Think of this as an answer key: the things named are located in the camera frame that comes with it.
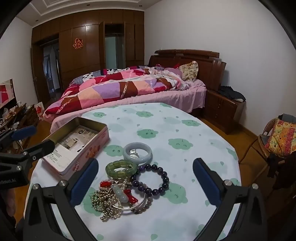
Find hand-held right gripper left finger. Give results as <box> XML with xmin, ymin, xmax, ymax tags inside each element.
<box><xmin>15</xmin><ymin>158</ymin><xmax>100</xmax><ymax>241</ymax></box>

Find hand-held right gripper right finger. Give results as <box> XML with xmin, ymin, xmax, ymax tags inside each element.
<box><xmin>193</xmin><ymin>158</ymin><xmax>269</xmax><ymax>241</ymax></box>

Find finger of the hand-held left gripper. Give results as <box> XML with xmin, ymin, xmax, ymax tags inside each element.
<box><xmin>0</xmin><ymin>140</ymin><xmax>56</xmax><ymax>172</ymax></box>
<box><xmin>0</xmin><ymin>125</ymin><xmax>37</xmax><ymax>151</ymax></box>

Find silver ball chain necklace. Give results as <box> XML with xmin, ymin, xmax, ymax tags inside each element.
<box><xmin>91</xmin><ymin>189</ymin><xmax>123</xmax><ymax>220</ymax></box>

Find green bead bracelet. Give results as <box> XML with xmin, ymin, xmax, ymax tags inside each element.
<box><xmin>106</xmin><ymin>160</ymin><xmax>137</xmax><ymax>180</ymax></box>

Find jade pendant red cord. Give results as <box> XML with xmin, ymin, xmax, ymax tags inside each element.
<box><xmin>112</xmin><ymin>184</ymin><xmax>139</xmax><ymax>204</ymax></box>

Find purple bead bracelet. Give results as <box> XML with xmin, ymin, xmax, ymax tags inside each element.
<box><xmin>131</xmin><ymin>163</ymin><xmax>170</xmax><ymax>196</ymax></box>

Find pink tin box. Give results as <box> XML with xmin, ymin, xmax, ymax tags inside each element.
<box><xmin>42</xmin><ymin>116</ymin><xmax>111</xmax><ymax>181</ymax></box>

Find silver bangle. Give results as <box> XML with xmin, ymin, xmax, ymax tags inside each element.
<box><xmin>111</xmin><ymin>190</ymin><xmax>147</xmax><ymax>212</ymax></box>

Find grey bead bracelet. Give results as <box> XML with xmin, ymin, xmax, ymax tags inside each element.
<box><xmin>132</xmin><ymin>183</ymin><xmax>153</xmax><ymax>214</ymax></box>

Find pale jade bangle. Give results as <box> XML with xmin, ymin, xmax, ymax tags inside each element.
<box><xmin>123</xmin><ymin>142</ymin><xmax>153</xmax><ymax>164</ymax></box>

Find wooden television cabinet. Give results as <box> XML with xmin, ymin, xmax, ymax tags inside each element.
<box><xmin>0</xmin><ymin>103</ymin><xmax>38</xmax><ymax>153</ymax></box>

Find person's leg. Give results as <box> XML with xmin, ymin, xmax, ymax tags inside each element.
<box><xmin>6</xmin><ymin>188</ymin><xmax>17</xmax><ymax>216</ymax></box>

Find red and white bag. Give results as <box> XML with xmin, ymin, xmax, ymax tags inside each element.
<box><xmin>35</xmin><ymin>102</ymin><xmax>45</xmax><ymax>120</ymax></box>

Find printed paper leaflets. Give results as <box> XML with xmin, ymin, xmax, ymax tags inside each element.
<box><xmin>43</xmin><ymin>125</ymin><xmax>99</xmax><ymax>173</ymax></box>

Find television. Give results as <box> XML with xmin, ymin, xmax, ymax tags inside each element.
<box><xmin>0</xmin><ymin>79</ymin><xmax>16</xmax><ymax>109</ymax></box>

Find wicker chair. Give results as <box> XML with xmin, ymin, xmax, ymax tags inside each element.
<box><xmin>238</xmin><ymin>115</ymin><xmax>296</xmax><ymax>186</ymax></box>

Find wooden nightstand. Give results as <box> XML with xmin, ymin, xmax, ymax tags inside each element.
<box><xmin>205</xmin><ymin>89</ymin><xmax>247</xmax><ymax>135</ymax></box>

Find dark garment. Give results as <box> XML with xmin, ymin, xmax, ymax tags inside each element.
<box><xmin>268</xmin><ymin>153</ymin><xmax>296</xmax><ymax>189</ymax></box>

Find patchwork quilt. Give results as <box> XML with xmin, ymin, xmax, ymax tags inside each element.
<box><xmin>44</xmin><ymin>65</ymin><xmax>185</xmax><ymax>116</ymax></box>

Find colourful patterned cushion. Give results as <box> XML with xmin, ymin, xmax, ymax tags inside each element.
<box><xmin>265</xmin><ymin>118</ymin><xmax>296</xmax><ymax>158</ymax></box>

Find dark clothes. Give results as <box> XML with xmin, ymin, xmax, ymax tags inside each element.
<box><xmin>218</xmin><ymin>86</ymin><xmax>246</xmax><ymax>102</ymax></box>

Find pink bed sheet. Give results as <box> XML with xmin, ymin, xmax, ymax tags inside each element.
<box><xmin>44</xmin><ymin>79</ymin><xmax>207</xmax><ymax>133</ymax></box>

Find wooden wardrobe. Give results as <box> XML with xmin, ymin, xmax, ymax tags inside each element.
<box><xmin>31</xmin><ymin>9</ymin><xmax>145</xmax><ymax>105</ymax></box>

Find floral pillow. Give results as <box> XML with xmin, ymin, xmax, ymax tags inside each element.
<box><xmin>179</xmin><ymin>61</ymin><xmax>199</xmax><ymax>81</ymax></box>

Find wooden bed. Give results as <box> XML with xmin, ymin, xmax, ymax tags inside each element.
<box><xmin>148</xmin><ymin>49</ymin><xmax>227</xmax><ymax>116</ymax></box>

